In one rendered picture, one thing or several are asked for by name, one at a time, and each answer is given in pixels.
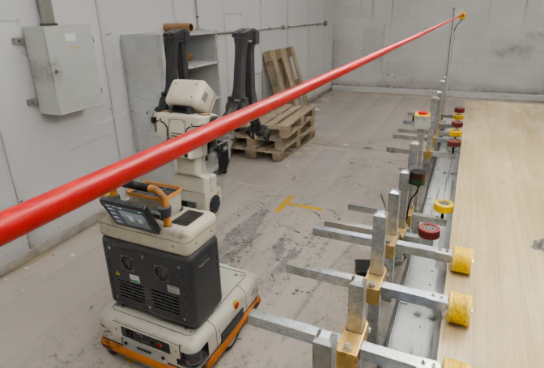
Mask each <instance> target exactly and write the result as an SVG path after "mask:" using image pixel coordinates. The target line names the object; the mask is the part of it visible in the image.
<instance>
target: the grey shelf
mask: <svg viewBox="0 0 544 368"><path fill-rule="evenodd" d="M163 33H164V32H151V33H139V34H129V35H120V38H121V48H122V54H123V60H124V66H125V76H126V82H127V88H128V94H129V100H130V111H131V116H132V122H133V128H134V139H135V144H136V150H137V153H139V151H140V152H141V151H143V150H146V149H148V148H151V147H153V146H156V145H158V144H160V143H162V142H166V138H165V137H159V136H158V135H157V132H153V131H148V116H147V110H152V111H154V109H155V107H157V106H158V105H159V99H160V97H161V92H163V91H164V90H165V83H166V61H165V56H166V43H165V38H164V37H163ZM189 33H190V42H191V43H190V44H187V53H192V55H193V59H192V60H191V61H188V66H189V80H202V81H205V82H206V83H207V84H208V85H209V86H210V88H211V89H212V90H213V92H214V93H215V94H216V96H217V98H216V101H215V104H214V107H213V109H212V111H211V113H214V114H216V115H217V116H219V115H220V116H222V115H223V108H222V96H221V83H220V71H219V47H218V35H217V30H193V31H192V32H189ZM214 34H215V38H214ZM124 41H125V43H124ZM215 57H216V60H215ZM126 59H127V60H126ZM159 64H160V66H159ZM216 68H217V73H216ZM217 80H218V84H217ZM218 92H219V94H218ZM131 93H132V95H131ZM135 122H136V123H135ZM217 169H219V164H218V159H215V160H214V161H209V160H207V161H206V172H211V173H212V172H213V171H215V170H217ZM175 171H177V165H176V159H175V160H173V161H171V162H170V163H167V164H165V165H163V166H162V167H159V168H157V169H155V170H154V171H151V172H149V173H147V174H145V175H144V176H141V177H140V178H141V183H142V182H144V181H153V182H158V183H162V184H170V185H173V172H175Z"/></svg>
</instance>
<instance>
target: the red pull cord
mask: <svg viewBox="0 0 544 368"><path fill-rule="evenodd" d="M461 16H462V15H460V16H457V17H456V18H454V19H457V18H459V17H461ZM454 19H450V20H449V21H446V22H444V23H441V24H439V25H436V26H434V27H431V28H429V29H427V30H425V31H423V32H420V33H418V34H416V35H413V36H411V37H408V38H406V39H404V40H401V41H399V42H397V43H395V44H391V45H390V46H388V47H385V48H383V49H380V50H378V51H376V52H374V53H370V54H368V55H367V56H364V57H361V58H359V59H357V60H355V61H352V62H350V63H347V64H345V65H344V66H340V67H338V68H336V69H334V70H331V71H329V72H327V73H324V74H322V75H319V76H317V77H315V78H312V79H310V80H308V81H306V82H302V83H301V84H298V85H296V86H294V87H291V88H289V89H286V90H285V91H281V92H279V93H278V94H275V95H272V96H270V97H268V98H266V99H263V100H261V101H258V102H256V103H255V104H251V105H249V106H247V107H245V108H242V109H240V110H238V111H235V112H233V113H230V114H228V115H226V116H223V117H220V118H219V119H217V120H214V121H212V122H209V123H207V124H205V125H202V126H200V127H197V128H196V129H192V130H190V131H189V132H186V133H183V134H181V135H179V136H177V137H174V138H172V139H169V140H167V141H166V142H162V143H160V144H158V145H156V146H153V147H151V148H148V149H146V150H143V151H141V152H139V153H137V154H134V155H131V156H130V157H128V158H125V159H122V160H120V161H118V162H116V163H113V164H111V165H108V166H107V167H103V168H101V169H99V170H97V171H94V172H92V173H90V174H88V175H85V176H83V177H80V178H78V179H76V180H73V181H71V182H69V183H67V184H63V185H62V186H59V187H57V188H54V189H52V190H50V191H48V192H45V193H42V194H40V195H39V196H36V197H33V198H31V199H29V200H27V201H24V202H22V203H19V204H18V205H14V206H12V207H10V208H8V209H5V210H3V211H1V212H0V247H1V246H3V245H5V244H7V243H9V242H11V241H13V240H15V239H17V238H19V237H21V236H23V235H25V234H27V233H29V232H31V231H34V230H35V229H37V228H39V227H41V226H43V225H45V224H47V223H49V222H51V221H53V220H55V219H57V218H60V217H61V216H63V215H65V214H68V213H69V212H71V211H73V210H75V209H77V208H79V207H81V206H83V205H86V204H87V203H89V202H91V201H94V200H95V199H97V198H99V197H102V196H103V195H105V194H107V193H109V192H111V191H113V190H115V189H117V188H120V187H121V186H123V185H125V184H128V183H129V182H131V181H133V180H136V179H137V178H139V177H141V176H144V175H145V174H147V173H149V172H151V171H154V170H155V169H157V168H159V167H162V166H163V165H165V164H167V163H170V162H171V161H173V160H175V159H178V158H180V157H181V156H183V155H185V154H188V153H189V152H191V151H193V150H196V149H197V148H199V147H201V146H204V145H205V144H207V143H209V142H212V141H214V140H215V139H217V138H219V137H222V136H223V135H225V134H226V133H229V132H231V131H232V130H234V129H237V128H239V127H241V126H242V125H245V124H247V123H249V122H250V121H253V120H255V119H257V118H258V117H260V116H263V115H265V114H266V113H268V112H271V111H273V110H275V109H276V108H279V107H281V106H283V105H284V104H287V103H289V102H291V101H292V100H294V99H297V98H299V97H300V96H302V95H305V94H307V93H309V92H310V91H313V90H315V89H317V88H318V87H321V86H323V85H325V84H326V83H328V82H331V81H333V80H335V79H336V78H339V77H341V76H343V75H344V74H347V73H349V72H351V71H352V70H355V69H357V68H359V67H360V66H363V65H365V64H367V63H369V62H370V61H373V60H375V59H377V58H378V57H381V56H383V55H385V54H386V53H389V52H391V51H393V50H394V49H397V48H399V47H401V46H403V45H404V44H407V43H409V42H411V41H412V40H415V39H417V38H419V37H420V36H423V35H425V34H427V33H429V32H431V31H433V30H435V29H437V28H438V27H441V26H443V25H445V24H446V23H449V22H451V21H453V20H454Z"/></svg>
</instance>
